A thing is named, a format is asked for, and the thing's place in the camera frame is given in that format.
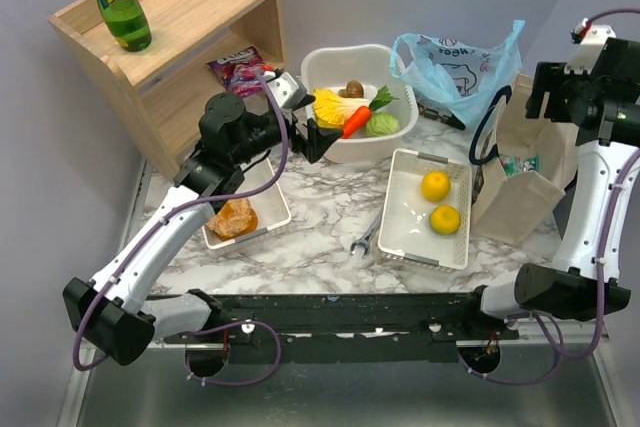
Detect large white plastic tub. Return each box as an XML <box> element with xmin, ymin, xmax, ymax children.
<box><xmin>301</xmin><ymin>44</ymin><xmax>418</xmax><ymax>163</ymax></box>

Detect green lettuce toy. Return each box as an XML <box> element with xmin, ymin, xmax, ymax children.
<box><xmin>365</xmin><ymin>112</ymin><xmax>401</xmax><ymax>137</ymax></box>

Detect pink candy bag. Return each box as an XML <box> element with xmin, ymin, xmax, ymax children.
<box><xmin>207</xmin><ymin>46</ymin><xmax>276</xmax><ymax>98</ymax></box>

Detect silver combination wrench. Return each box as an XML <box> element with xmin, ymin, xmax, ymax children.
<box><xmin>350</xmin><ymin>210</ymin><xmax>383</xmax><ymax>258</ymax></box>

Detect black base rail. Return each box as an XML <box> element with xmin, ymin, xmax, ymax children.
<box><xmin>166</xmin><ymin>293</ymin><xmax>519</xmax><ymax>364</ymax></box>

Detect floral canvas tote bag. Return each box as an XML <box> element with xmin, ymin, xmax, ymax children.
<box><xmin>469</xmin><ymin>74</ymin><xmax>578</xmax><ymax>245</ymax></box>

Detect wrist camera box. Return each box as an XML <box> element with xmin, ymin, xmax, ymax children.
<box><xmin>564</xmin><ymin>18</ymin><xmax>616</xmax><ymax>75</ymax></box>
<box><xmin>259</xmin><ymin>70</ymin><xmax>308</xmax><ymax>111</ymax></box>

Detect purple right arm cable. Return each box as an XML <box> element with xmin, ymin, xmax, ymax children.
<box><xmin>457</xmin><ymin>7</ymin><xmax>640</xmax><ymax>386</ymax></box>

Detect yellow cabbage toy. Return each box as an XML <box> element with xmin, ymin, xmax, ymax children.
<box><xmin>312</xmin><ymin>89</ymin><xmax>370</xmax><ymax>129</ymax></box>

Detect small black tool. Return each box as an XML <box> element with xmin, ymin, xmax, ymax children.
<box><xmin>418</xmin><ymin>103</ymin><xmax>466</xmax><ymax>131</ymax></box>

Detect white perforated plastic basket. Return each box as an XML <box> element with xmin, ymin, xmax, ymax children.
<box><xmin>378</xmin><ymin>148</ymin><xmax>472</xmax><ymax>273</ymax></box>

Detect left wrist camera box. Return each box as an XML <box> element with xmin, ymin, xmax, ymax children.
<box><xmin>259</xmin><ymin>70</ymin><xmax>308</xmax><ymax>111</ymax></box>

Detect wooden shelf unit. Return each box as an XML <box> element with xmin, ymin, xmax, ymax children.
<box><xmin>49</xmin><ymin>0</ymin><xmax>286</xmax><ymax>179</ymax></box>

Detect green lime toy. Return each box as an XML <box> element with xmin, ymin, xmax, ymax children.
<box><xmin>429</xmin><ymin>204</ymin><xmax>461</xmax><ymax>235</ymax></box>

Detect green glass bottle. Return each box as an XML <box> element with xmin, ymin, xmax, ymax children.
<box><xmin>96</xmin><ymin>0</ymin><xmax>152</xmax><ymax>52</ymax></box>

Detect yellow lemon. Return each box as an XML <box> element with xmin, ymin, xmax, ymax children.
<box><xmin>421</xmin><ymin>170</ymin><xmax>451</xmax><ymax>202</ymax></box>

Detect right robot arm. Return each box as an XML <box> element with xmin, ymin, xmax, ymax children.
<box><xmin>480</xmin><ymin>31</ymin><xmax>639</xmax><ymax>321</ymax></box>

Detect red chili pepper toy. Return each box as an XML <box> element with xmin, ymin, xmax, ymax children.
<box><xmin>342</xmin><ymin>86</ymin><xmax>396</xmax><ymax>139</ymax></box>

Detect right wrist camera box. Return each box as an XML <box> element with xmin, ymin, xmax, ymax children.
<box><xmin>564</xmin><ymin>18</ymin><xmax>616</xmax><ymax>75</ymax></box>

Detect orange bread slice toy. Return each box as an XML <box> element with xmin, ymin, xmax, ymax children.
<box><xmin>205</xmin><ymin>198</ymin><xmax>258</xmax><ymax>241</ymax></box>

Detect light blue plastic grocery bag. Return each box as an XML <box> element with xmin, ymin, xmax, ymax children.
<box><xmin>389</xmin><ymin>20</ymin><xmax>526</xmax><ymax>127</ymax></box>

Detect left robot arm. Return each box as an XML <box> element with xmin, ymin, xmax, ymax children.
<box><xmin>62</xmin><ymin>88</ymin><xmax>342</xmax><ymax>366</ymax></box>

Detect green snack packet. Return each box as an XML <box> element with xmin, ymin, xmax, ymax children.
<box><xmin>500</xmin><ymin>155</ymin><xmax>539</xmax><ymax>177</ymax></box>

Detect brown mushroom toy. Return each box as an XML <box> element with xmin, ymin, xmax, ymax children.
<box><xmin>338</xmin><ymin>80</ymin><xmax>364</xmax><ymax>98</ymax></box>

